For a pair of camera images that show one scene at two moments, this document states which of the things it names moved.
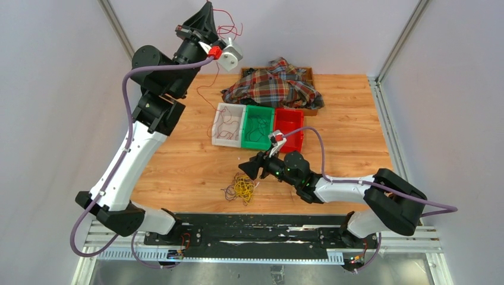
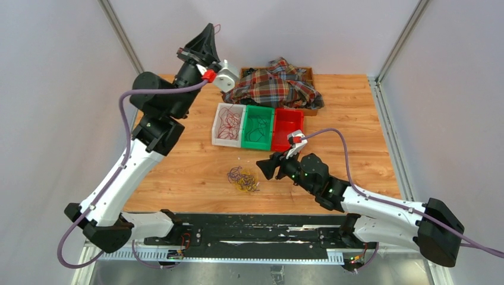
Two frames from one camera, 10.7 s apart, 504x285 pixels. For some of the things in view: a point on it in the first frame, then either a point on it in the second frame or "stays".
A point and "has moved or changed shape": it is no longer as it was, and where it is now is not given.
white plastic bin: x=227 y=129 stays
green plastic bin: x=258 y=124 stays
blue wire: x=256 y=130 stays
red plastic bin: x=286 y=120 stays
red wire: x=218 y=127 has moved or changed shape
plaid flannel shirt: x=279 y=85 stays
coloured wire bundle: x=242 y=188 has moved or changed shape
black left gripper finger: x=204 y=21 -> x=205 y=43
